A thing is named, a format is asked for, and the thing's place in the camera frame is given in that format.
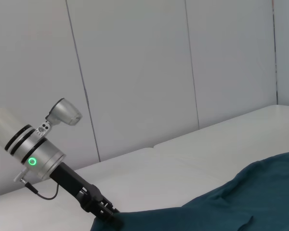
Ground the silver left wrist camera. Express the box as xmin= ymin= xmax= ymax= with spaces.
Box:
xmin=45 ymin=97 xmax=83 ymax=127

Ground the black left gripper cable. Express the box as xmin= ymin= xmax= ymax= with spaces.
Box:
xmin=24 ymin=180 xmax=60 ymax=201

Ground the silver left gripper cable plug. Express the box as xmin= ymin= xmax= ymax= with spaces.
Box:
xmin=13 ymin=168 xmax=30 ymax=184

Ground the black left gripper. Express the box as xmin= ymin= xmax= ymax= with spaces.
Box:
xmin=49 ymin=162 xmax=124 ymax=227

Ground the teal blue shirt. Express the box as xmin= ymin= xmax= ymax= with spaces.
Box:
xmin=90 ymin=147 xmax=289 ymax=231

